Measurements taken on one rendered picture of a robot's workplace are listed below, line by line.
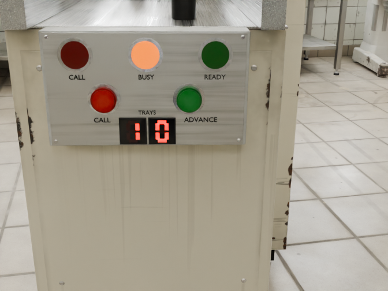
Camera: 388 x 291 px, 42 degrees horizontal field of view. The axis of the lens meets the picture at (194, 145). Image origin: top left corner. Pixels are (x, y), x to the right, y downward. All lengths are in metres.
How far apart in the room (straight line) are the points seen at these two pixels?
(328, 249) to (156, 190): 1.16
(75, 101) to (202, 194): 0.21
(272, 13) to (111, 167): 0.28
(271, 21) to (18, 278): 1.26
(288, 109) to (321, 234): 0.60
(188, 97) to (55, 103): 0.16
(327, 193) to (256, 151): 1.50
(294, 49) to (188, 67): 0.79
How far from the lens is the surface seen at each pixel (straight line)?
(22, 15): 0.61
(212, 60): 0.59
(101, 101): 0.60
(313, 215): 1.97
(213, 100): 0.61
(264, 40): 0.63
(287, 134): 1.42
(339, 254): 1.76
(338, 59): 4.21
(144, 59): 0.59
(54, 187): 0.70
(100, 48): 0.60
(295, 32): 1.35
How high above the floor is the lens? 0.93
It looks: 21 degrees down
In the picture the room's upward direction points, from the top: straight up
